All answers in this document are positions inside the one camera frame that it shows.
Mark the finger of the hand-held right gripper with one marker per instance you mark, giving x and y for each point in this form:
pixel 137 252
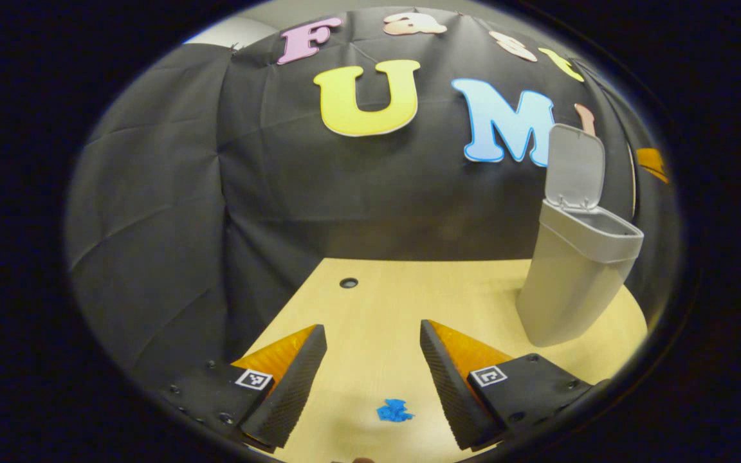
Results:
pixel 652 162

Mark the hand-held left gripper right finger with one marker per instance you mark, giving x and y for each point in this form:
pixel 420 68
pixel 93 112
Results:
pixel 448 386

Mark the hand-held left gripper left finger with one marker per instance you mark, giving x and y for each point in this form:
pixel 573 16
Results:
pixel 293 386

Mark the blue paper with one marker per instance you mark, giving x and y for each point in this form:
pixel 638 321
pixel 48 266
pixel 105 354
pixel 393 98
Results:
pixel 395 411

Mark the white desktop garbage bin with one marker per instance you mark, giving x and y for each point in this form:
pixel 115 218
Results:
pixel 570 289

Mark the wooden desktop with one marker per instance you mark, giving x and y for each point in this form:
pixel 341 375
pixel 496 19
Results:
pixel 383 308

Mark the black desk grommet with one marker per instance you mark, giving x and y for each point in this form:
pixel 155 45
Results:
pixel 348 282

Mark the black backdrop cloth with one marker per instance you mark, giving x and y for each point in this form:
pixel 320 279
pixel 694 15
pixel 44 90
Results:
pixel 345 193

